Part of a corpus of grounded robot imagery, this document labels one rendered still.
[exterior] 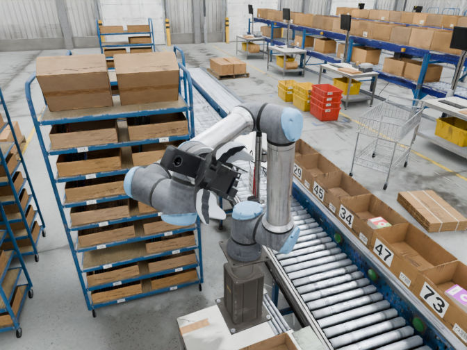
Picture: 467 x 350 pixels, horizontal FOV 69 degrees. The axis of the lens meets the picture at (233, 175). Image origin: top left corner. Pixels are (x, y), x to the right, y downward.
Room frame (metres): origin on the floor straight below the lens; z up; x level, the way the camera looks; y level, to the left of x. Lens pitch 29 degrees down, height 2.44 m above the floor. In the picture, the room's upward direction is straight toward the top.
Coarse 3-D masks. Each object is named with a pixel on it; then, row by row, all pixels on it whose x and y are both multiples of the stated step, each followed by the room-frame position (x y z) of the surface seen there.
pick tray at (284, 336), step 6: (276, 336) 1.16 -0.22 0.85; (282, 336) 1.17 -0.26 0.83; (288, 336) 1.16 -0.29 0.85; (258, 342) 1.12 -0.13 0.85; (264, 342) 1.14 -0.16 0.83; (270, 342) 1.15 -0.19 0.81; (276, 342) 1.16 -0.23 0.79; (282, 342) 1.18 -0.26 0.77; (288, 342) 1.15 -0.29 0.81; (246, 348) 1.10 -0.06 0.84; (252, 348) 1.11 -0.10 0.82; (258, 348) 1.12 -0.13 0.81; (264, 348) 1.14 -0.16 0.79; (270, 348) 1.15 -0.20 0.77; (276, 348) 1.15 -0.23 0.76; (282, 348) 1.15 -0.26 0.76; (288, 348) 1.15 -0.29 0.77; (294, 348) 1.11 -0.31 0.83
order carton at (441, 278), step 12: (444, 264) 1.48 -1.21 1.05; (456, 264) 1.50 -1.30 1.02; (420, 276) 1.40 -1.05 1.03; (432, 276) 1.46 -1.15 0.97; (444, 276) 1.49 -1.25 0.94; (456, 276) 1.49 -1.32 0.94; (420, 288) 1.38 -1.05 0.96; (432, 288) 1.32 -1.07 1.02; (444, 288) 1.44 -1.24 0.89; (420, 300) 1.36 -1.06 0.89; (432, 312) 1.28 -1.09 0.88; (456, 312) 1.18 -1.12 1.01; (444, 324) 1.20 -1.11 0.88; (456, 336) 1.13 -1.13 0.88
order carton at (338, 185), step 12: (324, 180) 2.57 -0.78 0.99; (336, 180) 2.61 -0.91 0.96; (348, 180) 2.53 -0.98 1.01; (312, 192) 2.52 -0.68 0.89; (336, 192) 2.52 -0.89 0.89; (348, 192) 2.50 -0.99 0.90; (360, 192) 2.37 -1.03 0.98; (324, 204) 2.33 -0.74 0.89; (336, 204) 2.18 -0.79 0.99; (336, 216) 2.17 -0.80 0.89
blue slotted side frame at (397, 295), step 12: (192, 84) 7.03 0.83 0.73; (204, 96) 6.07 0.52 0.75; (216, 108) 5.32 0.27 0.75; (300, 192) 2.58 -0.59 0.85; (300, 204) 2.62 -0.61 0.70; (312, 204) 2.39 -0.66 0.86; (312, 216) 2.42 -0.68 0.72; (324, 216) 2.21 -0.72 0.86; (324, 228) 2.24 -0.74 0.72; (336, 228) 2.05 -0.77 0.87; (348, 240) 1.91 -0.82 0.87; (348, 252) 1.92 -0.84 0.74; (360, 252) 1.78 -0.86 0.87; (360, 264) 1.79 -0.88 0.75; (372, 264) 1.66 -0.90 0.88; (384, 276) 1.55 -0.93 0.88; (384, 288) 1.56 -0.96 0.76; (396, 288) 1.45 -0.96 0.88; (396, 300) 1.46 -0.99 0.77; (408, 300) 1.37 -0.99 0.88; (408, 312) 1.37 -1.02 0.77; (420, 312) 1.28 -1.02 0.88; (408, 324) 1.35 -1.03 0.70; (420, 336) 1.26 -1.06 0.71; (432, 336) 1.21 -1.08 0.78; (432, 348) 1.18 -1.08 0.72; (444, 348) 1.13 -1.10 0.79
